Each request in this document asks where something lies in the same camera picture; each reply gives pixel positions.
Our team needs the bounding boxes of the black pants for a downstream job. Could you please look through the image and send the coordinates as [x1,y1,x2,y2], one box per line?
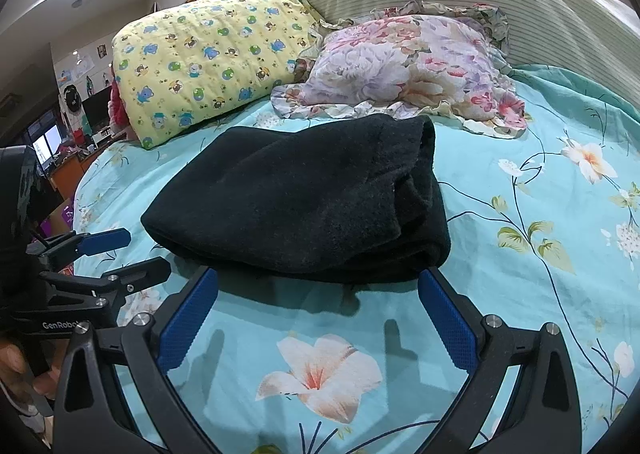
[141,115,451,285]

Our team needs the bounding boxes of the person's left hand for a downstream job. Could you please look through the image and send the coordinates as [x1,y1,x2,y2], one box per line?
[1,338,68,403]

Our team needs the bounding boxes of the cluttered wooden desk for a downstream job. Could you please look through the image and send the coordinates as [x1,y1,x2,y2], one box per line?
[24,85,126,203]

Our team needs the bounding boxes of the red cloth beside pillow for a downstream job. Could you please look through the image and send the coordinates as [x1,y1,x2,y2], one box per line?
[107,80,130,132]

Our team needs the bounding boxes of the turquoise floral bed sheet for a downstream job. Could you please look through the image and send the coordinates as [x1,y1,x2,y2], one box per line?
[71,64,640,454]

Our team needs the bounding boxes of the yellow cartoon print pillow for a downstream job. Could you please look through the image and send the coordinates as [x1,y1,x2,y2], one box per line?
[112,0,321,149]

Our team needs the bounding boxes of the pink floral ruffled pillow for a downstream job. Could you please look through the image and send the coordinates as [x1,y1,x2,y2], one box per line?
[270,1,527,139]

